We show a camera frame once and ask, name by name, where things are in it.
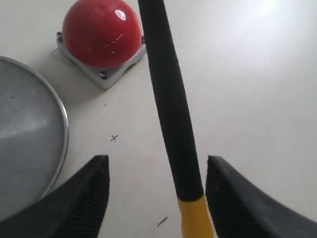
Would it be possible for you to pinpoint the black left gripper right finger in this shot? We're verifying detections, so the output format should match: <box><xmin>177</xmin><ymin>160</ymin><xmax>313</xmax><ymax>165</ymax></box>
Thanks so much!
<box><xmin>206</xmin><ymin>156</ymin><xmax>317</xmax><ymax>238</ymax></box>

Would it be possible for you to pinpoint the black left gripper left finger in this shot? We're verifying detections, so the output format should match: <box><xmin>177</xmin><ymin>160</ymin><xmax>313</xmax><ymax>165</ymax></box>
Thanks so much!
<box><xmin>0</xmin><ymin>155</ymin><xmax>109</xmax><ymax>238</ymax></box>

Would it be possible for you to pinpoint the red dome push button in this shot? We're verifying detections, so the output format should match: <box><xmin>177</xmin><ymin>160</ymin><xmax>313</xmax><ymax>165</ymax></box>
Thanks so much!
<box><xmin>56</xmin><ymin>0</ymin><xmax>146</xmax><ymax>90</ymax></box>

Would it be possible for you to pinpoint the round silver metal plate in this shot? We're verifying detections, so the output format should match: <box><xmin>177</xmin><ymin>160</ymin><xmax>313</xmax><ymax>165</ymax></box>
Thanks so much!
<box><xmin>0</xmin><ymin>55</ymin><xmax>70</xmax><ymax>199</ymax></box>

